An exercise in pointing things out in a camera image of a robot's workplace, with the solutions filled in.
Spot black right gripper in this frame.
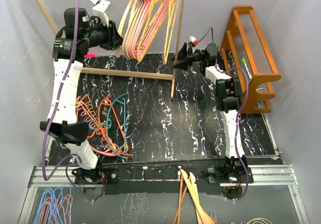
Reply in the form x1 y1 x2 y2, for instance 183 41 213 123
171 43 207 71

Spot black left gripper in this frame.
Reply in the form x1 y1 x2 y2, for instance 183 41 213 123
82 18 124 51

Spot pink plastic hanger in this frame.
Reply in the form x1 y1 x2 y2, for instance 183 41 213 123
130 0 171 59
126 0 166 59

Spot yellow velvet hanger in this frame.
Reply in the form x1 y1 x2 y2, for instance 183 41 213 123
136 0 170 62
163 0 178 64

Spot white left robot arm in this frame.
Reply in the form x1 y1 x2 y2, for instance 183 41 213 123
40 6 123 183

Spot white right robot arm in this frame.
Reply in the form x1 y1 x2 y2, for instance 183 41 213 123
173 41 248 182

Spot wooden hangers on floor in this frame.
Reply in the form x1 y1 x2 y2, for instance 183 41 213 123
173 168 217 223

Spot pink tape strip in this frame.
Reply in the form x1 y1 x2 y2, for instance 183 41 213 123
85 54 96 58

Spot green white marker pen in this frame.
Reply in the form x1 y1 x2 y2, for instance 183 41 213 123
241 58 252 80

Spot orange wooden shelf rack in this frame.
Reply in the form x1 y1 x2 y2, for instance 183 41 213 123
221 6 281 114

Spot teal thin hanger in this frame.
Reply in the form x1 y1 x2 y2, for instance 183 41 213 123
89 93 131 162

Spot orange thin hanger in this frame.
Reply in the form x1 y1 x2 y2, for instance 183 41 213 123
76 93 133 160

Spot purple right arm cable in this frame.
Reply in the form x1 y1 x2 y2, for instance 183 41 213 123
198 27 250 202

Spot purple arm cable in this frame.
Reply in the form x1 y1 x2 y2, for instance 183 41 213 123
42 0 96 202
198 27 250 202

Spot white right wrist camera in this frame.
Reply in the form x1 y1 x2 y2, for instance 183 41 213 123
188 36 199 53

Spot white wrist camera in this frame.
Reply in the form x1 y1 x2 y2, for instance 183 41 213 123
90 0 112 26
188 36 199 53

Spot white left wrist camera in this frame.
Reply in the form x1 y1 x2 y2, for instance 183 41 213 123
90 0 112 26

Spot wooden clothes rack frame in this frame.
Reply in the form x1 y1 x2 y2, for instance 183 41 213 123
35 0 185 99

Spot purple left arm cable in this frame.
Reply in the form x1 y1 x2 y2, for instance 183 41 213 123
42 0 96 202

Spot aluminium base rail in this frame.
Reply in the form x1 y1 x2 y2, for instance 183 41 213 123
220 165 299 186

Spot blue wire hangers pile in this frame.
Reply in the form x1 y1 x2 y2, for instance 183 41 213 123
32 184 73 223

